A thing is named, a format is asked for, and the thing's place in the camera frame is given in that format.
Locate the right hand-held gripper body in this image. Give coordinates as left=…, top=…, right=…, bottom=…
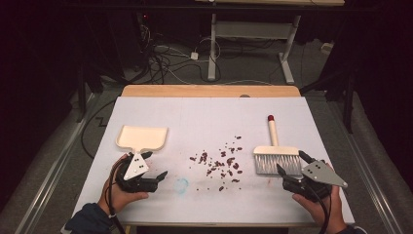
left=282, top=159, right=349, bottom=203

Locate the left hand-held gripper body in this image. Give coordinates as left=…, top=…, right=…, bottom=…
left=115, top=151, right=160, bottom=193

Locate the cream brush with red tip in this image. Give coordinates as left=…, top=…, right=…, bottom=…
left=252, top=114, right=304, bottom=178

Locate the cream plastic dustpan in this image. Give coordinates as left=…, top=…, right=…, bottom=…
left=115, top=125, right=169, bottom=161

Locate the scatter of dark red crumbs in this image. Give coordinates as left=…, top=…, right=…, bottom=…
left=189, top=135, right=244, bottom=192

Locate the person's left hand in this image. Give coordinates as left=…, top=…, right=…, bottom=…
left=98, top=154, right=150, bottom=215

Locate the person's right hand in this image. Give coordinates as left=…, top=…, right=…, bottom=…
left=291, top=162, right=349, bottom=234

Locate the black metal stand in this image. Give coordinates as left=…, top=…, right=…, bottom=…
left=299, top=69, right=357, bottom=135
left=75, top=62, right=88, bottom=124

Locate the white board mat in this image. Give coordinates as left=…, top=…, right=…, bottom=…
left=73, top=96, right=356, bottom=226

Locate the wooden table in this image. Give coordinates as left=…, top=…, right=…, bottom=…
left=121, top=84, right=302, bottom=98

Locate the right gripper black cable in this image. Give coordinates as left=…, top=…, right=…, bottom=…
left=306, top=183, right=333, bottom=234

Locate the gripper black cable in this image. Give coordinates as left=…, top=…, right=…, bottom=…
left=106, top=162, right=127, bottom=234
left=306, top=183, right=333, bottom=234

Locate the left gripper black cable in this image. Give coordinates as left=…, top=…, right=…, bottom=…
left=106, top=162, right=127, bottom=234

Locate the metal floor rail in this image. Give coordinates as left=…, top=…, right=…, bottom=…
left=329, top=103, right=405, bottom=234
left=14, top=93, right=100, bottom=234

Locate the black floor cable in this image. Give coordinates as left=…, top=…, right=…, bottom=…
left=80, top=97, right=117, bottom=161

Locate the tangle of floor cables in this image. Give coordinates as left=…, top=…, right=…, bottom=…
left=138, top=22, right=225, bottom=86

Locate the white metal desk frame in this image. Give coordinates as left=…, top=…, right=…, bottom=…
left=194, top=0, right=346, bottom=86

